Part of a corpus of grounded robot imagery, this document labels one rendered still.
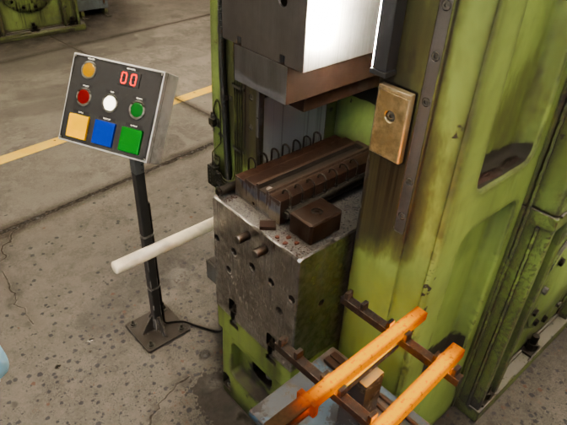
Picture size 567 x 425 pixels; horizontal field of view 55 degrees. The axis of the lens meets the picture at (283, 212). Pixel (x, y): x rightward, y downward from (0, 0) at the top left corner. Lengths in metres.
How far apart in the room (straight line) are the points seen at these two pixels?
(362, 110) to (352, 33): 0.53
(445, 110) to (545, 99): 0.38
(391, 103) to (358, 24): 0.21
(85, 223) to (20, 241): 0.33
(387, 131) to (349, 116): 0.59
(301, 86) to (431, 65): 0.32
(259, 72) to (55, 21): 4.94
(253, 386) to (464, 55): 1.38
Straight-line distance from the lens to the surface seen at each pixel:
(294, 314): 1.52
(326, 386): 1.09
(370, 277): 1.53
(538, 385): 2.55
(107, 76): 1.81
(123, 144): 1.74
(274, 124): 1.71
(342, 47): 1.32
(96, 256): 2.90
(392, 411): 1.08
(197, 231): 1.94
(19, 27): 6.11
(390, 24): 1.19
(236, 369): 2.10
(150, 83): 1.72
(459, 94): 1.18
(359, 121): 1.83
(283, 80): 1.30
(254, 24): 1.35
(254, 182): 1.53
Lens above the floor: 1.81
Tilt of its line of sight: 35 degrees down
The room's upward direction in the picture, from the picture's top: 3 degrees clockwise
